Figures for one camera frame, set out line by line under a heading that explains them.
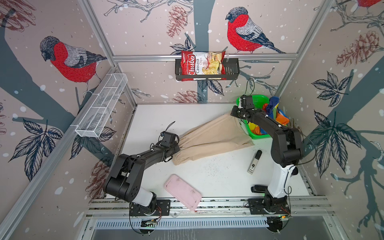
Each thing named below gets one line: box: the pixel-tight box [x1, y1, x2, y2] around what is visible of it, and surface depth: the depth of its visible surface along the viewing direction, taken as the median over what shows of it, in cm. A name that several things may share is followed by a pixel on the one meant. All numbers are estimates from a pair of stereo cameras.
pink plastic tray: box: [164, 174, 202, 211], surface depth 78 cm
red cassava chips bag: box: [180, 50, 227, 82], surface depth 90 cm
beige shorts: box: [172, 112, 255, 165], surface depth 97 cm
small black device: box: [251, 185, 268, 193], surface depth 81 cm
